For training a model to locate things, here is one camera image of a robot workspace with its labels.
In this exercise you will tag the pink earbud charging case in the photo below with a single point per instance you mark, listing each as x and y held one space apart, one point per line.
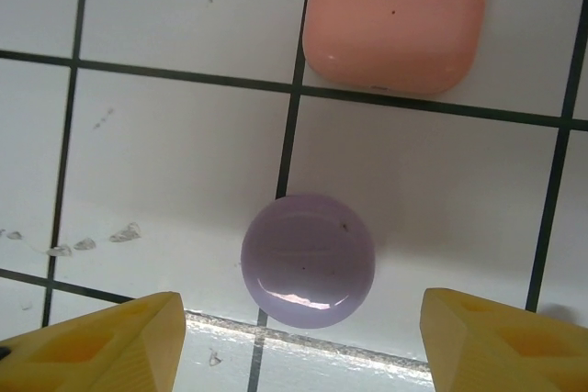
395 25

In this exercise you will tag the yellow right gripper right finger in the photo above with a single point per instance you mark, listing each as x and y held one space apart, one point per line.
505 355

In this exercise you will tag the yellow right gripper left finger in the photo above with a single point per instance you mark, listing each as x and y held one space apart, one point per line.
92 355

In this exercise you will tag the purple round charging case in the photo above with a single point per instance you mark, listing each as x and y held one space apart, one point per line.
308 263

